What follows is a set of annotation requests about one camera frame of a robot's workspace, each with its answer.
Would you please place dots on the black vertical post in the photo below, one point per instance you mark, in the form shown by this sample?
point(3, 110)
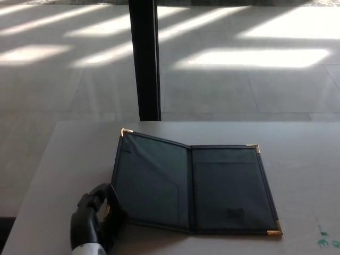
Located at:
point(144, 58)

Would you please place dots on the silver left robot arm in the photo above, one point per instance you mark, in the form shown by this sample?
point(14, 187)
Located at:
point(89, 248)

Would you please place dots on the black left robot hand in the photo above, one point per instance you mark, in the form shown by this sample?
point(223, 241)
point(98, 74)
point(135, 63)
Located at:
point(90, 212)

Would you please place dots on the black diary with gold corners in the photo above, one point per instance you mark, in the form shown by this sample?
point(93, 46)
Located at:
point(217, 188)

